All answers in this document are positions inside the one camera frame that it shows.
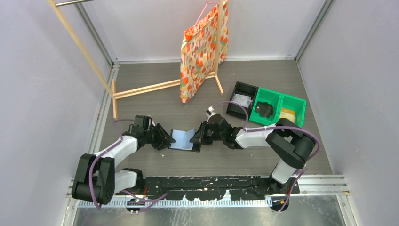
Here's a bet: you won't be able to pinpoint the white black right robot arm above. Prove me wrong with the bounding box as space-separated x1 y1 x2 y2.
190 114 319 193

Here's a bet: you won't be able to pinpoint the green double storage bin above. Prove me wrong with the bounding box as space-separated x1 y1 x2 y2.
249 88 307 128

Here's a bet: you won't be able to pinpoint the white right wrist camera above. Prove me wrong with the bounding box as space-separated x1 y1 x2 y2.
206 106 215 117

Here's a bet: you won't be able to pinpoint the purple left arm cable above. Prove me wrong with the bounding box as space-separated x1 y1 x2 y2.
88 118 169 213

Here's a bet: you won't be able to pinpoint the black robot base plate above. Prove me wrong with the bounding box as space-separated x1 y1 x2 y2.
126 176 300 201

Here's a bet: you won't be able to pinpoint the floral fabric bag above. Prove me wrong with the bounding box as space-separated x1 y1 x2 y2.
180 0 229 103

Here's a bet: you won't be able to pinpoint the wooden clothes rack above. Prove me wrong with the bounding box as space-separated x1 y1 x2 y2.
47 0 224 120

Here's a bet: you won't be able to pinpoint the yellow cards in green bin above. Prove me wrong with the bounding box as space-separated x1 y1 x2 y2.
280 107 296 123

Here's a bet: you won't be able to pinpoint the black card holder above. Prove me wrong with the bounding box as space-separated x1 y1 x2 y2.
169 129 201 153

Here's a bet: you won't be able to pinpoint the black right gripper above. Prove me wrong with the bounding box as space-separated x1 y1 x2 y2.
190 121 225 145

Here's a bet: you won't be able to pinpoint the pink clothes hanger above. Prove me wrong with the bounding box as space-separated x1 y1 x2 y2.
194 0 218 25

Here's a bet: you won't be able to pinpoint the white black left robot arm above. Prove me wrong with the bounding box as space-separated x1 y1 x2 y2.
71 115 175 208

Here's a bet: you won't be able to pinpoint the white card in black bin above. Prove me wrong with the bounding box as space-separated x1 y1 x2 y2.
232 93 252 108

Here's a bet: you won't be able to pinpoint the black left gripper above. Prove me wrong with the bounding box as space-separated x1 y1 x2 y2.
144 124 175 150

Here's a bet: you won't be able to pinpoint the black storage bin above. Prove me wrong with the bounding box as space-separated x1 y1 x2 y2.
226 81 259 120

